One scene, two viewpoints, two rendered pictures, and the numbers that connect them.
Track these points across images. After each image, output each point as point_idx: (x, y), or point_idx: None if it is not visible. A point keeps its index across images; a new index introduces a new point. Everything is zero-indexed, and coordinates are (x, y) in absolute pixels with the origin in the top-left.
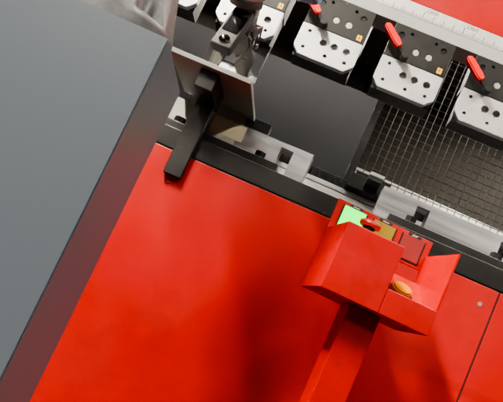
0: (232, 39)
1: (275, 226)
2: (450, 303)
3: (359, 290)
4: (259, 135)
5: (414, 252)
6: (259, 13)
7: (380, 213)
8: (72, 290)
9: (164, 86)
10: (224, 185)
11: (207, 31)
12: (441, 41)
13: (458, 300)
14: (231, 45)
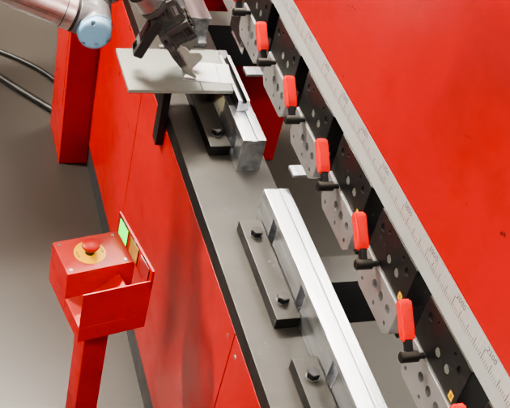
0: (137, 46)
1: (180, 204)
2: (219, 323)
3: (57, 292)
4: (228, 109)
5: (145, 274)
6: (180, 10)
7: (260, 214)
8: None
9: None
10: (171, 159)
11: None
12: (294, 47)
13: (222, 324)
14: (135, 53)
